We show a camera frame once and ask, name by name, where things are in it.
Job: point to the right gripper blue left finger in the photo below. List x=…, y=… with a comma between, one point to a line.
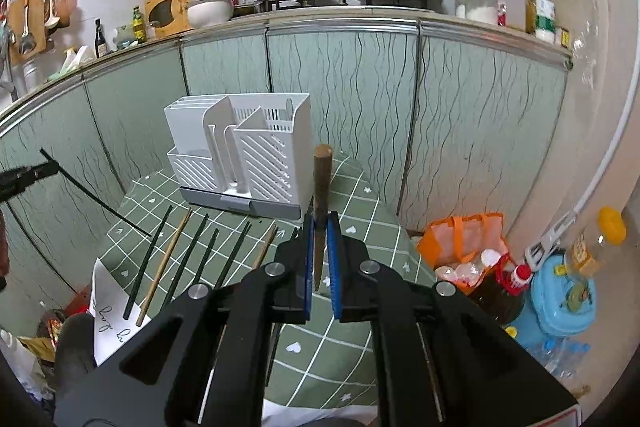
x=308, y=243

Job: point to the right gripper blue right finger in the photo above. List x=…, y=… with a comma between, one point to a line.
x=334, y=246

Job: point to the brown wooden chopstick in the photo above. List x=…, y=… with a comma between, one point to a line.
x=265, y=246

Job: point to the black chopstick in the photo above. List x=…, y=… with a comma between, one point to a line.
x=184, y=261
x=208, y=251
x=145, y=261
x=235, y=251
x=84, y=190

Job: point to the dark wooden chopstick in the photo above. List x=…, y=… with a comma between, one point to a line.
x=323, y=158

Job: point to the light wooden chopstick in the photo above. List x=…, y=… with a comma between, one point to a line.
x=162, y=267

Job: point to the white plastic utensil holder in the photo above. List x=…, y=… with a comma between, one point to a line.
x=249, y=153

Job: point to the orange shopping bag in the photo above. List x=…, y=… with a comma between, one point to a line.
x=463, y=250

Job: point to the green checked tablecloth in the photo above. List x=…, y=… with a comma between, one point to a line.
x=204, y=359

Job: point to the dark soy sauce bottle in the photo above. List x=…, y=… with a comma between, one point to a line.
x=100, y=44

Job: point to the wooden cutting board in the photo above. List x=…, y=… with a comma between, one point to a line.
x=33, y=20

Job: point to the grey trousered legs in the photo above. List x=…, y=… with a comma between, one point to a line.
x=74, y=356

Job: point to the red cap sauce bottle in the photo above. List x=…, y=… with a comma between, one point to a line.
x=502, y=292

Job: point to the yellow box on counter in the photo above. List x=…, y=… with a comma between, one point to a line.
x=167, y=17

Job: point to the blue plastic container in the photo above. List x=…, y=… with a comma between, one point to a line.
x=555, y=306

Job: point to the yellow lid glass jar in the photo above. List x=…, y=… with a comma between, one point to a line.
x=597, y=243

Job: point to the clear jar white contents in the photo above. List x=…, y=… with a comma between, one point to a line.
x=482, y=11

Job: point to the green label bottle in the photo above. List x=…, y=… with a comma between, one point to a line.
x=545, y=20

